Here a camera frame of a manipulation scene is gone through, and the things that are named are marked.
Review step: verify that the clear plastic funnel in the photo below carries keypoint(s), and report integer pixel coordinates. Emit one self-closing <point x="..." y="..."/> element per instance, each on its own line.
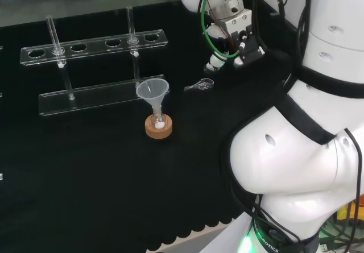
<point x="153" y="92"/>

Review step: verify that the clear funnel stand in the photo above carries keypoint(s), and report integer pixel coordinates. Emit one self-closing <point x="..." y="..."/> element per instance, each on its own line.
<point x="94" y="95"/>

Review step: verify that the yellow stop button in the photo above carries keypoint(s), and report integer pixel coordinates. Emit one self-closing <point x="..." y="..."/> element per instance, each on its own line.
<point x="345" y="207"/>

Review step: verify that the glass round-bottom flask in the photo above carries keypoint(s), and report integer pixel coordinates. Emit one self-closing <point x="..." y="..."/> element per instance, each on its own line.
<point x="158" y="120"/>

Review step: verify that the black bench cloth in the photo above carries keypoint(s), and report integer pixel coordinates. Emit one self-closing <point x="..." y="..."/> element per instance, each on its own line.
<point x="99" y="179"/>

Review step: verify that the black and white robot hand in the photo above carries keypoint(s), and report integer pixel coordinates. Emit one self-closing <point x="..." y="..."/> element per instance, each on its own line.
<point x="247" y="41"/>

